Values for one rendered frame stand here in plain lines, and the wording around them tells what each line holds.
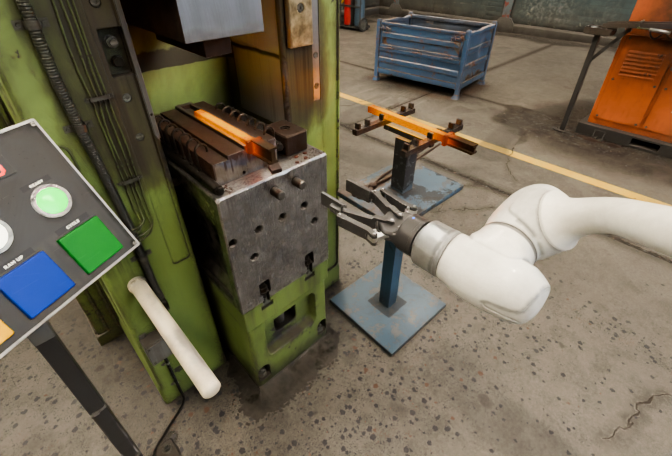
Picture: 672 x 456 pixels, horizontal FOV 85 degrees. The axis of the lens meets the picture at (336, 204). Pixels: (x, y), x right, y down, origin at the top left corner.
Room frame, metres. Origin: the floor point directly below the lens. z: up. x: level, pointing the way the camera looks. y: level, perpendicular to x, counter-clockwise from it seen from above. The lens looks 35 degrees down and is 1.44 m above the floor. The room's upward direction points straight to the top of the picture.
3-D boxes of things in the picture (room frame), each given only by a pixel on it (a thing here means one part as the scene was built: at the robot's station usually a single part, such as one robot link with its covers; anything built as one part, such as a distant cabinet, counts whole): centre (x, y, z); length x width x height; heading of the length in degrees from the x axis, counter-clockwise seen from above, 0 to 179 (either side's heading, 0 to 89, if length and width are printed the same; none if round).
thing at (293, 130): (1.06, 0.16, 0.95); 0.12 x 0.08 x 0.06; 44
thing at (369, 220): (0.57, -0.06, 1.00); 0.11 x 0.01 x 0.04; 66
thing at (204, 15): (1.05, 0.39, 1.32); 0.42 x 0.20 x 0.10; 44
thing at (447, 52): (4.76, -1.17, 0.36); 1.20 x 0.80 x 0.72; 49
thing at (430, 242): (0.49, -0.18, 1.00); 0.09 x 0.06 x 0.09; 134
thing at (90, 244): (0.49, 0.43, 1.01); 0.07 x 0.05 x 0.07; 159
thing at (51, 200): (0.51, 0.48, 1.09); 0.05 x 0.03 x 0.04; 134
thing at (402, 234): (0.55, -0.13, 1.00); 0.09 x 0.08 x 0.07; 44
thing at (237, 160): (1.05, 0.39, 0.96); 0.42 x 0.20 x 0.09; 44
